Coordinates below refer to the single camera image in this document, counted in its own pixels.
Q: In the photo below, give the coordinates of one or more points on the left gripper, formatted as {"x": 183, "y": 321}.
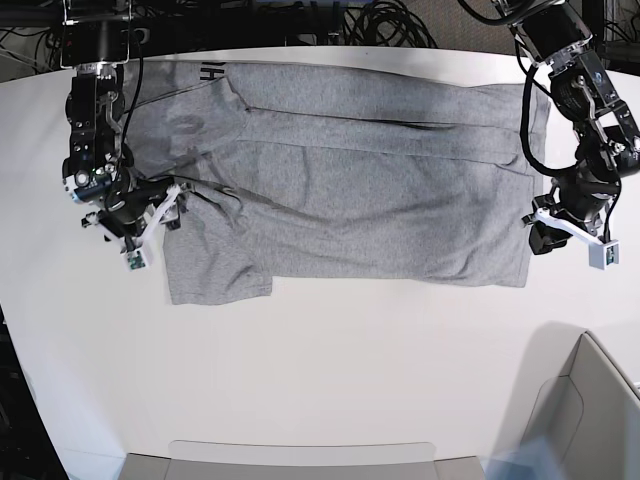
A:
{"x": 580, "y": 210}

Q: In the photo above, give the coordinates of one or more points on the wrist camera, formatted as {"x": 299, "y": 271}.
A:
{"x": 602, "y": 255}
{"x": 138, "y": 258}

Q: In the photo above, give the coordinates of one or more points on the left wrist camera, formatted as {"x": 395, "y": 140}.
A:
{"x": 602, "y": 255}

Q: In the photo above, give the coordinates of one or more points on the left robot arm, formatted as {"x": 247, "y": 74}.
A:
{"x": 552, "y": 33}

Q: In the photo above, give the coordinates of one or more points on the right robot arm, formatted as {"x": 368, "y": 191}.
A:
{"x": 99, "y": 170}

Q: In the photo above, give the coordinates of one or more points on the grey T-shirt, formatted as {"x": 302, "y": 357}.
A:
{"x": 328, "y": 172}

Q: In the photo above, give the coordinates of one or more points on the white box at right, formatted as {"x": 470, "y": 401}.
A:
{"x": 585, "y": 422}

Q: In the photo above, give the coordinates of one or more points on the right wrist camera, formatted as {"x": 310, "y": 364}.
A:
{"x": 138, "y": 258}

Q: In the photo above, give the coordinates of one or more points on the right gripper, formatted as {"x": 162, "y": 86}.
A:
{"x": 128, "y": 217}

